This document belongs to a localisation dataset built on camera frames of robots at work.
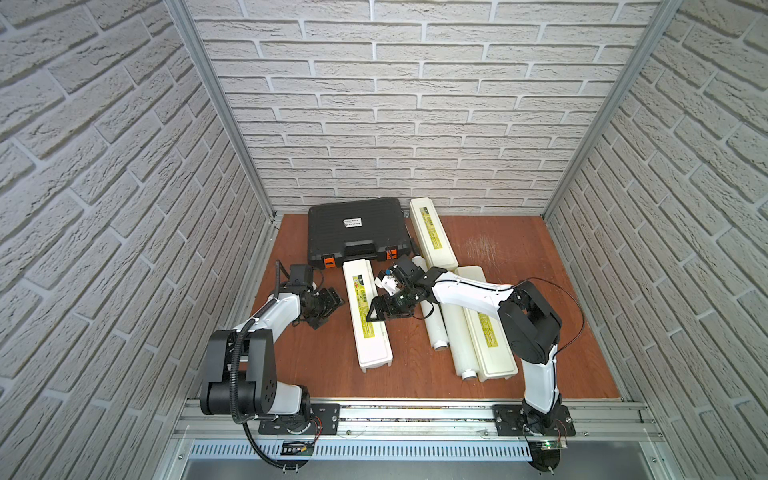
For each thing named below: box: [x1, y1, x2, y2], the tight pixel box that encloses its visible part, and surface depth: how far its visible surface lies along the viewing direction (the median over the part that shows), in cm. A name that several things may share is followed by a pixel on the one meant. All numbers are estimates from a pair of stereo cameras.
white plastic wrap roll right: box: [441, 303, 479, 381], surface depth 84 cm
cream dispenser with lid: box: [342, 258, 394, 373], surface depth 83 cm
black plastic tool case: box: [307, 198, 411, 268], surface depth 109 cm
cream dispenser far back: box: [410, 197, 459, 271], surface depth 105 cm
